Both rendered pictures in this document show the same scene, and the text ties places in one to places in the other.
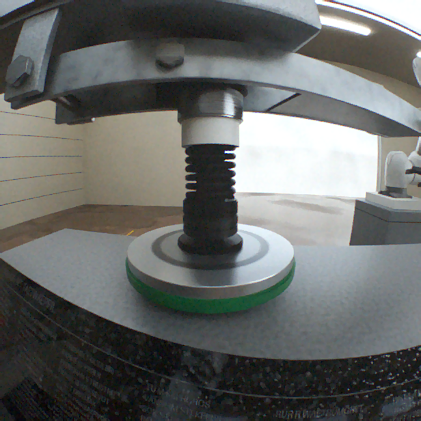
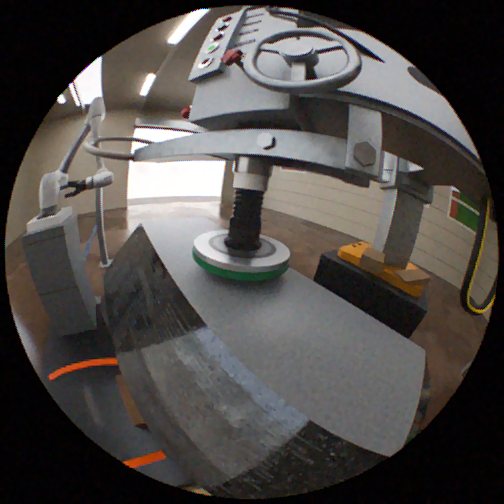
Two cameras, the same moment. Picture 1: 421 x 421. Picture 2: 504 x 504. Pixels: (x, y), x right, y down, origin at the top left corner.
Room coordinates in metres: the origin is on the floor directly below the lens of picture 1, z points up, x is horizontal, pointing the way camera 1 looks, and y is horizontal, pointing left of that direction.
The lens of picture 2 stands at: (0.54, 0.23, 0.99)
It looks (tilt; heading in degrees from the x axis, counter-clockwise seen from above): 22 degrees down; 215
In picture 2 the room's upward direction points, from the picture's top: 9 degrees clockwise
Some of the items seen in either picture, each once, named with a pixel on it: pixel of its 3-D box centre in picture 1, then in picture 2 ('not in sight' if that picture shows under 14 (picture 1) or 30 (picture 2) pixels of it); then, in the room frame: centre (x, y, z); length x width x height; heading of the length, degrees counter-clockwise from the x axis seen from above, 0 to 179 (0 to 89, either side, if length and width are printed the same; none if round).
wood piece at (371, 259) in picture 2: not in sight; (372, 259); (-0.24, 0.32, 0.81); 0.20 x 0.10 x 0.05; 173
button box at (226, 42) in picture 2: not in sight; (221, 39); (0.38, -0.05, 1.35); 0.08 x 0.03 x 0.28; 100
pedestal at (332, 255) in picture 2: not in sight; (360, 317); (-0.47, 0.43, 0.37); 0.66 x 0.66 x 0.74; 75
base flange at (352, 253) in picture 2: not in sight; (386, 262); (-0.47, 0.43, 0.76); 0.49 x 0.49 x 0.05; 75
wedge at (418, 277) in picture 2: not in sight; (413, 275); (-0.27, 0.55, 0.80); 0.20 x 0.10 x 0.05; 121
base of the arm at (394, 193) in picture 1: (393, 191); (48, 211); (0.93, -1.11, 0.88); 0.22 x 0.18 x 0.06; 84
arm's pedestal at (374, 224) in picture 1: (382, 264); (61, 276); (0.93, -1.13, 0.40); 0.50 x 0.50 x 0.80; 81
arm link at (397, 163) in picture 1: (397, 169); (48, 189); (0.93, -1.13, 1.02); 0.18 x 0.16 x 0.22; 84
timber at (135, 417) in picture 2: not in sight; (136, 400); (0.70, -0.21, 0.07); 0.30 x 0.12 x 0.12; 78
